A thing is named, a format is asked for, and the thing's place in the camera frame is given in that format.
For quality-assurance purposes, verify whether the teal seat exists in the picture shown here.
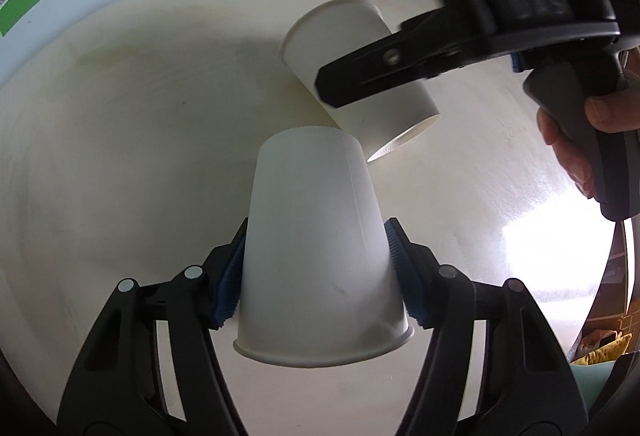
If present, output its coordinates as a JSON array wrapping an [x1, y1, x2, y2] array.
[[572, 362, 617, 423]]

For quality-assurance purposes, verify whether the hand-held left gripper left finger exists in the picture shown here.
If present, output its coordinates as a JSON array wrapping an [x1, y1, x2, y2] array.
[[57, 218, 251, 436]]

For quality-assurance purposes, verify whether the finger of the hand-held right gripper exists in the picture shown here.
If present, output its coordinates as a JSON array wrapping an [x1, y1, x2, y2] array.
[[315, 8, 467, 110]]

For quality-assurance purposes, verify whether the yellow cushion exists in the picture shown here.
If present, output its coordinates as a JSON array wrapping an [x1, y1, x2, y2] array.
[[570, 332, 633, 365]]

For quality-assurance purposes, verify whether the white paper cup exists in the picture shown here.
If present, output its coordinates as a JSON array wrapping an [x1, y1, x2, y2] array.
[[279, 0, 441, 163], [232, 127, 415, 369]]

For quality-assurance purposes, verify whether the wooden bookshelf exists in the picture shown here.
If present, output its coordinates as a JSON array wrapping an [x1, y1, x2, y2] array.
[[582, 218, 636, 349]]

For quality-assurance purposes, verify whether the person's right hand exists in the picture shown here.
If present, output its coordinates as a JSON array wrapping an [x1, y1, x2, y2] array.
[[537, 68, 640, 201]]

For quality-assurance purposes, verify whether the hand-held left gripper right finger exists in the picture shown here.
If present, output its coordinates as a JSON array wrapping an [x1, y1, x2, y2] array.
[[384, 217, 588, 436]]

